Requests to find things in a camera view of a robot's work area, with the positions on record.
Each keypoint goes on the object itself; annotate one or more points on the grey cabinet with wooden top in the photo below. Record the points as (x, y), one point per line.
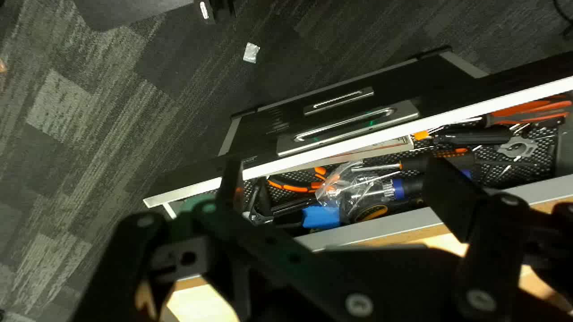
(388, 225)

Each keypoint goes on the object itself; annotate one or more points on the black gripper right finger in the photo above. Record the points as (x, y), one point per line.
(477, 239)

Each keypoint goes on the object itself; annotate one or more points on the white paper scrap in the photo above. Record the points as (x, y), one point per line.
(251, 53)

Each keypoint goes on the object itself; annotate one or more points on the small white floor object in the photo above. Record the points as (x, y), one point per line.
(205, 10)

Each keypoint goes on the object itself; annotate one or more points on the grey metal tool drawer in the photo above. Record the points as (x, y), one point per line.
(359, 144)

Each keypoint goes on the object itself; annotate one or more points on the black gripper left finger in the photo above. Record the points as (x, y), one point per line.
(128, 262)

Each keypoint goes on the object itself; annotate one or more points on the small silver wrench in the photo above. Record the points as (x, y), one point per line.
(516, 146)

